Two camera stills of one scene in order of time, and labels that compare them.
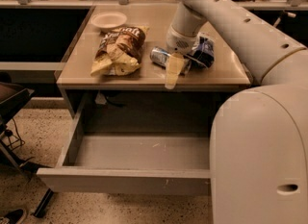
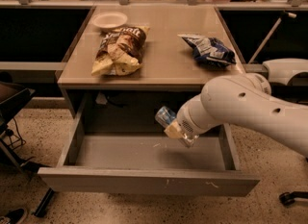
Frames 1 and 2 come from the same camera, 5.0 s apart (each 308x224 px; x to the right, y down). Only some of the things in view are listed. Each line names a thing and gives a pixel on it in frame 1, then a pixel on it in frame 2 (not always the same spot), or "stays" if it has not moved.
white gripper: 179,43 -> 185,121
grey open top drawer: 128,163 stays
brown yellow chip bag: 118,52 stays
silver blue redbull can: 160,56 -> 165,115
